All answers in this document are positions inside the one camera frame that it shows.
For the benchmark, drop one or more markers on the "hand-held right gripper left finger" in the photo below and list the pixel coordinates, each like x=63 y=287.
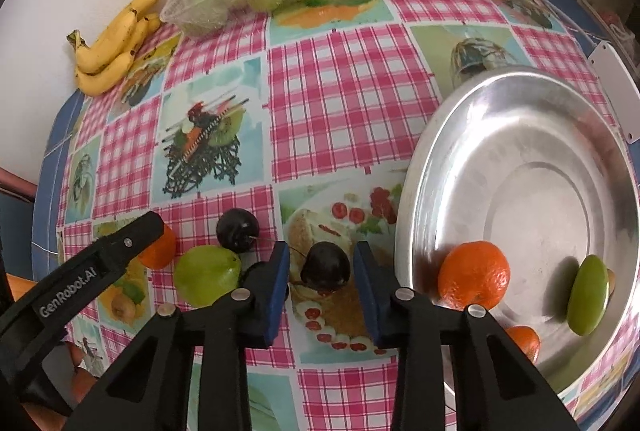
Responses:
x=277 y=296

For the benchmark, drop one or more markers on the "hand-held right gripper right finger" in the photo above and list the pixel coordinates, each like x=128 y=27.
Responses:
x=372 y=296

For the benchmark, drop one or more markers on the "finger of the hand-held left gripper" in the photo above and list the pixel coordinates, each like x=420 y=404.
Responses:
x=132 y=238

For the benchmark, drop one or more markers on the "orange tangerine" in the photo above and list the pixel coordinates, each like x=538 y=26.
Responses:
x=162 y=250
x=525 y=341
x=475 y=275

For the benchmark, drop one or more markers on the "dark plum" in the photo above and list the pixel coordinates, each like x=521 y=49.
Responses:
x=237 y=230
x=252 y=272
x=327 y=266

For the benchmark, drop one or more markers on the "green mango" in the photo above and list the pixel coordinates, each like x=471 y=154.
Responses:
x=587 y=296
x=207 y=273

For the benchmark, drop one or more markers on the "round steel bowl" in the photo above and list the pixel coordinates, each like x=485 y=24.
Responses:
x=540 y=191

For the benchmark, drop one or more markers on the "round brown fruit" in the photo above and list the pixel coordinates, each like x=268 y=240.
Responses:
x=610 y=283

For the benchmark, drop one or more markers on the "yellow banana bunch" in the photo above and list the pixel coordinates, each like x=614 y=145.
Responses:
x=107 y=46

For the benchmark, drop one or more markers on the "white plastic power box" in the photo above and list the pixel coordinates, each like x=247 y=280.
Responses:
x=617 y=71

